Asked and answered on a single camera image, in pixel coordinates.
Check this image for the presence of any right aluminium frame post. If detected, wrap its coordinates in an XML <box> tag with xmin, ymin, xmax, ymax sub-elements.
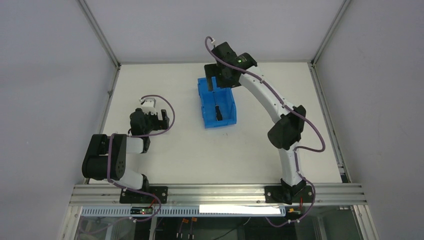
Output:
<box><xmin>310</xmin><ymin>0</ymin><xmax>351</xmax><ymax>67</ymax></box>

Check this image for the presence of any aluminium front rail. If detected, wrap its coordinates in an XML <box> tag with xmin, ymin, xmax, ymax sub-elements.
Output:
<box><xmin>69</xmin><ymin>183</ymin><xmax>367</xmax><ymax>207</ymax></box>

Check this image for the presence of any small green circuit board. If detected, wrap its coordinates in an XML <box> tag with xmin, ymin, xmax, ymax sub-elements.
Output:
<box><xmin>130</xmin><ymin>207</ymin><xmax>154</xmax><ymax>215</ymax></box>

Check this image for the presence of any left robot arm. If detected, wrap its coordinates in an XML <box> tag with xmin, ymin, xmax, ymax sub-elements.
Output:
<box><xmin>81</xmin><ymin>108</ymin><xmax>170</xmax><ymax>193</ymax></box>

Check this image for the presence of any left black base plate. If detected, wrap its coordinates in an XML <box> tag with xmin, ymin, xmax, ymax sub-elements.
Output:
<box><xmin>119</xmin><ymin>185</ymin><xmax>169</xmax><ymax>204</ymax></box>

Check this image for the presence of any blue plastic bin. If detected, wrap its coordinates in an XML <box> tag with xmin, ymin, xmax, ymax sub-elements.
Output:
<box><xmin>197</xmin><ymin>76</ymin><xmax>237</xmax><ymax>129</ymax></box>

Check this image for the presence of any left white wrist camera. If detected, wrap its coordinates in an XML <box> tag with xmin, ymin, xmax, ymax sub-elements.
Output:
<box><xmin>139</xmin><ymin>97</ymin><xmax>157</xmax><ymax>115</ymax></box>

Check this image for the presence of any white slotted cable duct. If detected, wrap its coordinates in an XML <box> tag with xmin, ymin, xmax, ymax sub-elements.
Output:
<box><xmin>81</xmin><ymin>204</ymin><xmax>286</xmax><ymax>217</ymax></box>

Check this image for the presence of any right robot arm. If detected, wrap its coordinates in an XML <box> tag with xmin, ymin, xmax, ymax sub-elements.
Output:
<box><xmin>207</xmin><ymin>42</ymin><xmax>306</xmax><ymax>205</ymax></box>

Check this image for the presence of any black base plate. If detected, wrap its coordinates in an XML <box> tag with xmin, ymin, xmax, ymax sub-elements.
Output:
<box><xmin>264</xmin><ymin>185</ymin><xmax>315</xmax><ymax>205</ymax></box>
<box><xmin>119</xmin><ymin>185</ymin><xmax>169</xmax><ymax>204</ymax></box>

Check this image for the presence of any left aluminium frame post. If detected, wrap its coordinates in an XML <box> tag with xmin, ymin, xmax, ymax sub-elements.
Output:
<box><xmin>76</xmin><ymin>0</ymin><xmax>121</xmax><ymax>69</ymax></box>

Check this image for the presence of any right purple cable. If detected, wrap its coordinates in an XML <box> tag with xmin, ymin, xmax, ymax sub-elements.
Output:
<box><xmin>204</xmin><ymin>35</ymin><xmax>327</xmax><ymax>229</ymax></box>

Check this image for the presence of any aluminium frame post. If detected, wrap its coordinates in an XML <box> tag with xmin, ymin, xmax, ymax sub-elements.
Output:
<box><xmin>76</xmin><ymin>0</ymin><xmax>121</xmax><ymax>69</ymax></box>
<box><xmin>310</xmin><ymin>0</ymin><xmax>351</xmax><ymax>67</ymax></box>

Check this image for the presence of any black orange screwdriver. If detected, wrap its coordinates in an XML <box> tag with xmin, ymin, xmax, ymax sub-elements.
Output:
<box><xmin>213</xmin><ymin>92</ymin><xmax>223</xmax><ymax>121</ymax></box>

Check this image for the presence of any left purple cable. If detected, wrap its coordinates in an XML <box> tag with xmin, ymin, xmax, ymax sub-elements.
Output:
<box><xmin>106</xmin><ymin>94</ymin><xmax>176</xmax><ymax>223</ymax></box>

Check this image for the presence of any purple cable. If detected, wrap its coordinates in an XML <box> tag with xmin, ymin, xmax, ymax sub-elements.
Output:
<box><xmin>204</xmin><ymin>35</ymin><xmax>327</xmax><ymax>229</ymax></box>
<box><xmin>106</xmin><ymin>94</ymin><xmax>176</xmax><ymax>223</ymax></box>

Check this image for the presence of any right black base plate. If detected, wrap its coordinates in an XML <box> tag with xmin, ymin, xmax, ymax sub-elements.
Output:
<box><xmin>264</xmin><ymin>185</ymin><xmax>315</xmax><ymax>205</ymax></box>

